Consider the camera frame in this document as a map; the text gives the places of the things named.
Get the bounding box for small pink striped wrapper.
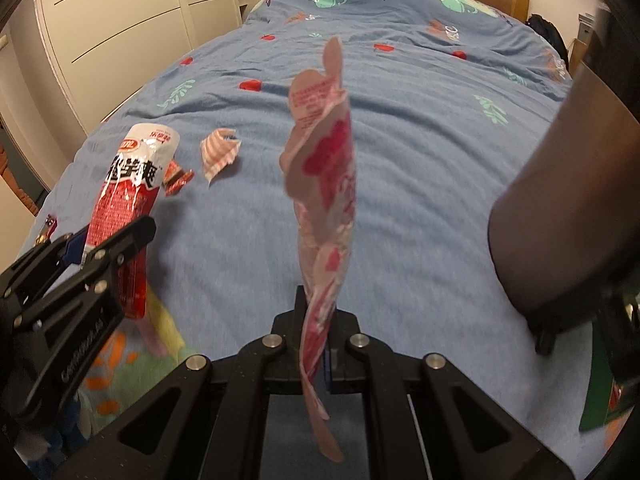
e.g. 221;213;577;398
200;128;242;184

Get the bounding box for dark snack packet at edge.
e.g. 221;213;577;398
34;214;58;246

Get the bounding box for white wardrobe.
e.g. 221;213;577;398
1;0;257;188

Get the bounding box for small red candy wrapper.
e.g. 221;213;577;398
162;159;194;196

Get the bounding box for blue patterned duvet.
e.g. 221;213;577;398
27;0;608;478

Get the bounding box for green tray box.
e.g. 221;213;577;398
579;321;639;432

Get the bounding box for black backpack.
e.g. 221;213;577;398
525;14;568;66

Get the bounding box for dark cylindrical camera mount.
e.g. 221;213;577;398
488;9;639;356

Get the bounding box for tall red white snack bag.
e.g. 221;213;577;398
84;122;180;320

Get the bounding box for pink white snack packet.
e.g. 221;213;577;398
279;37;356;463

